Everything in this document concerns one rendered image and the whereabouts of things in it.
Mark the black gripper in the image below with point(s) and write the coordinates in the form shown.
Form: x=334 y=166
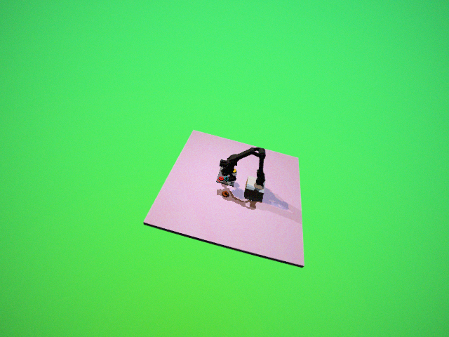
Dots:
x=231 y=178

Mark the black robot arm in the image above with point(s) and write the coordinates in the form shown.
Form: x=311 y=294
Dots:
x=233 y=159

